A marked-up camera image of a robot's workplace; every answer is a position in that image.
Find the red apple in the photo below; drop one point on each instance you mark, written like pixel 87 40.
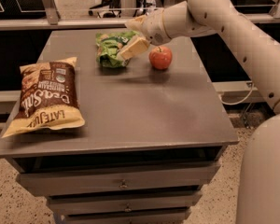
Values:
pixel 160 57

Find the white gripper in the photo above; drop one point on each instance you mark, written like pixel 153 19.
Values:
pixel 153 27

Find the brown chip bag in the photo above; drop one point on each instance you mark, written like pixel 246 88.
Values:
pixel 48 98

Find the green rice chip bag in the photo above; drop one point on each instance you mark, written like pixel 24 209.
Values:
pixel 109 45

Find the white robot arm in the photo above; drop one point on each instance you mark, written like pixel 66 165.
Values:
pixel 258 199

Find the metal railing frame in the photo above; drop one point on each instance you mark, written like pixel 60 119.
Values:
pixel 74 14

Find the grey drawer cabinet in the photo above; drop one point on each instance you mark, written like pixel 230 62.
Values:
pixel 150 141

